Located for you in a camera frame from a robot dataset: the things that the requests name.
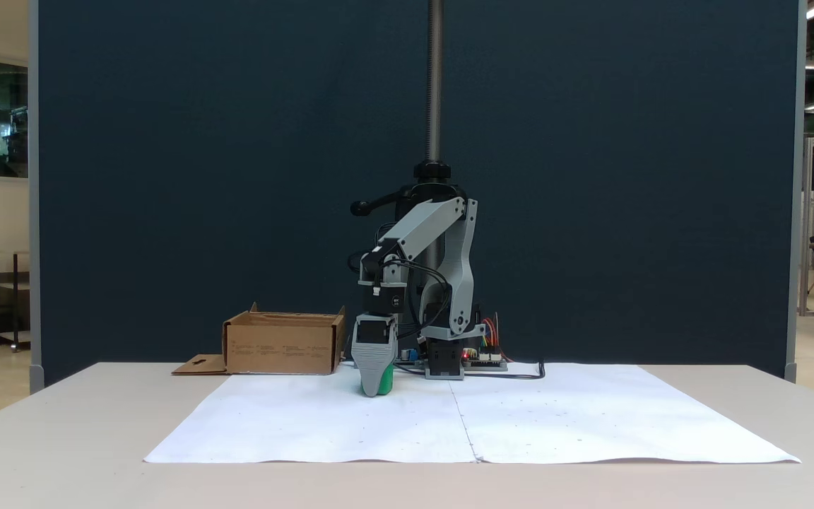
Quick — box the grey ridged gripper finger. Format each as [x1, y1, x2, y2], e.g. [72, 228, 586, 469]
[350, 344, 400, 399]

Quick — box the black pole clamp with handle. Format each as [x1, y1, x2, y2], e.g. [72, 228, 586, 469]
[350, 160, 469, 217]

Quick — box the brown cardboard box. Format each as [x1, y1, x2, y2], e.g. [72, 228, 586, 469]
[172, 303, 347, 376]

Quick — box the white paper sheet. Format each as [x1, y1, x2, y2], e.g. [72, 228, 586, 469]
[449, 363, 802, 465]
[143, 372, 479, 465]

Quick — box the circuit board with coloured wires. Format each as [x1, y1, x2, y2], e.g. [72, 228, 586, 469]
[463, 313, 509, 373]

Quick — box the dark shelf cart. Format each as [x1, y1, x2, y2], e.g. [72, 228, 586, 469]
[0, 250, 31, 353]

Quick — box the threaded metal pole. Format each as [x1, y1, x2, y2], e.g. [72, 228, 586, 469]
[426, 0, 445, 165]

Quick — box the dark blue partition panel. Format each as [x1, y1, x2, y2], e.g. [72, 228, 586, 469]
[28, 0, 801, 395]

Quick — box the black gripper motor cable loop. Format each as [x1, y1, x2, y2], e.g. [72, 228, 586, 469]
[396, 258, 454, 340]

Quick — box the long black power cable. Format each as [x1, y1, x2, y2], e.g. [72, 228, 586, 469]
[464, 360, 546, 381]

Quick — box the green die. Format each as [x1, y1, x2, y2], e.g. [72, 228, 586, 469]
[360, 364, 395, 397]

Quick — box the framed wall window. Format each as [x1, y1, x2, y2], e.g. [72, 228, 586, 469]
[0, 50, 30, 187]

